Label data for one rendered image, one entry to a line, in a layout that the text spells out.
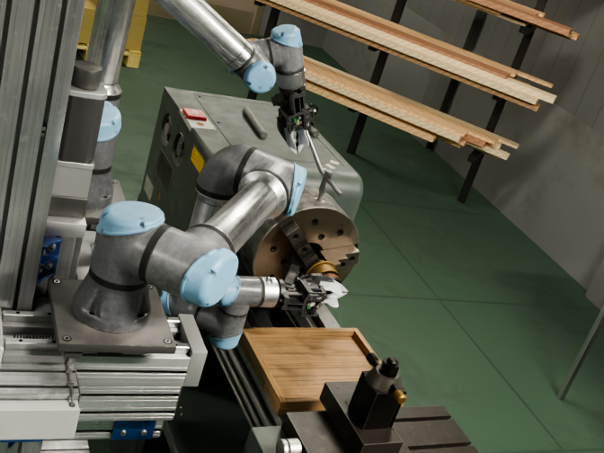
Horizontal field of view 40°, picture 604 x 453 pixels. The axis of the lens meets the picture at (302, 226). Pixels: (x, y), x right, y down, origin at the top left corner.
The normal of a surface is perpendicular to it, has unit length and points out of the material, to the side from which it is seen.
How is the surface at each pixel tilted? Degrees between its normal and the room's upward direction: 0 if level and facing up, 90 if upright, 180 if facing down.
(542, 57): 90
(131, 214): 7
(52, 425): 90
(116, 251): 90
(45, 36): 90
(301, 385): 0
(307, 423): 0
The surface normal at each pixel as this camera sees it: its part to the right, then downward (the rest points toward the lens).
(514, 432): 0.28, -0.86
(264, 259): 0.37, 0.50
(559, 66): -0.90, -0.08
